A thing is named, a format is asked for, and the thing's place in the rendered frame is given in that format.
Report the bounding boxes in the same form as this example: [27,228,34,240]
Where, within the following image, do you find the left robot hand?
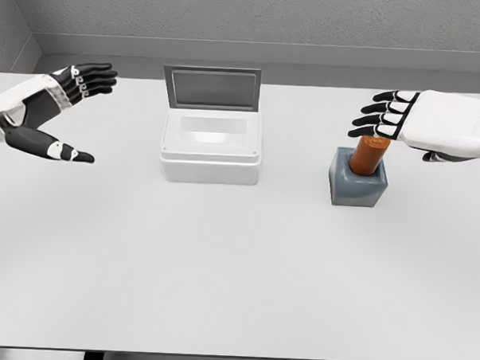
[0,58,119,166]

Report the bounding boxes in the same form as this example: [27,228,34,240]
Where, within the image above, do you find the grey box lid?
[161,64,263,114]

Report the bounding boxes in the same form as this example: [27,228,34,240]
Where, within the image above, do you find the grey-blue square holder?
[327,146,389,209]

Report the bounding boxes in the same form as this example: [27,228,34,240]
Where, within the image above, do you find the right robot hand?
[346,87,480,165]

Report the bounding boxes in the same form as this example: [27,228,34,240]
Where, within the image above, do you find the white open box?
[158,107,264,186]

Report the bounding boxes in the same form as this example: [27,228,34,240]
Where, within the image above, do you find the orange-brown cylinder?
[349,135,392,178]

